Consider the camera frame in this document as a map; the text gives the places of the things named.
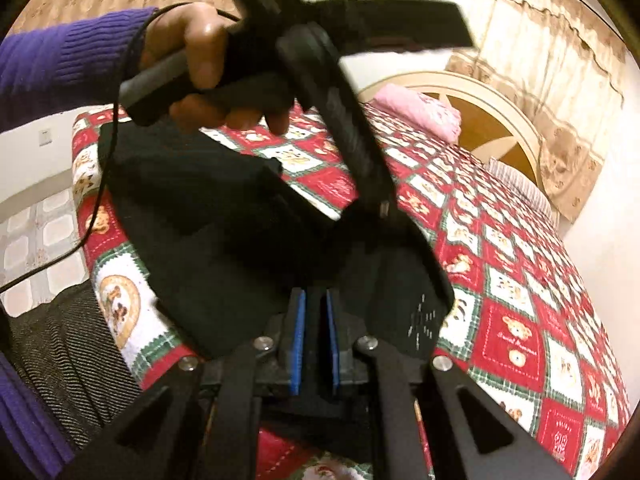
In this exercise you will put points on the person's left hand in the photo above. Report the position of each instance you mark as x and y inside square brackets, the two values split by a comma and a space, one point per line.
[200, 40]

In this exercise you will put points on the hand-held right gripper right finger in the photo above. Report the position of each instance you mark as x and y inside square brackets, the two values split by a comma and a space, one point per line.
[332, 345]

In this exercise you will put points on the white wall plate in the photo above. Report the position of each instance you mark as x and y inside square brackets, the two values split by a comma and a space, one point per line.
[45, 136]

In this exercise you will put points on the person's purple sweater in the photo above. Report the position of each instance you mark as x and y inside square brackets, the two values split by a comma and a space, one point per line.
[25, 410]

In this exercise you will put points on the black pants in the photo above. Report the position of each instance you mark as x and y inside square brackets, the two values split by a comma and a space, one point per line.
[200, 235]

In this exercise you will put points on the cream wooden headboard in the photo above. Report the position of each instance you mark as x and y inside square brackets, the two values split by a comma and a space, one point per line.
[480, 125]

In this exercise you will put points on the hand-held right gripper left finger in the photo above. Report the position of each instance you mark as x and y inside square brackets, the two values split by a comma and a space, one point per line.
[298, 345]

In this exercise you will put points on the pink folded blanket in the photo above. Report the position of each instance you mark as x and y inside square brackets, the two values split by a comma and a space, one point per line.
[420, 110]

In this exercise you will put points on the person's left forearm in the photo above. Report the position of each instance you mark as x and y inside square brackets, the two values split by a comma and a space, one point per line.
[60, 60]

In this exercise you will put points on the person's grey woven clothing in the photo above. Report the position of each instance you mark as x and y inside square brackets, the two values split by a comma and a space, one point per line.
[60, 360]

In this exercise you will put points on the wide beige patterned curtain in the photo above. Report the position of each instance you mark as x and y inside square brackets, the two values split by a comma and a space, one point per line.
[550, 60]

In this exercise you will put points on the red printed bear quilt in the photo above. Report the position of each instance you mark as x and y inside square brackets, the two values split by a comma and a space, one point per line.
[500, 260]

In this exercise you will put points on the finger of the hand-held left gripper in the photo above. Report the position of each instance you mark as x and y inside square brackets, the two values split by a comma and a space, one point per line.
[400, 22]
[350, 125]

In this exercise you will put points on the striped pillow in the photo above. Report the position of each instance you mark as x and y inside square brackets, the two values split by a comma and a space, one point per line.
[520, 185]

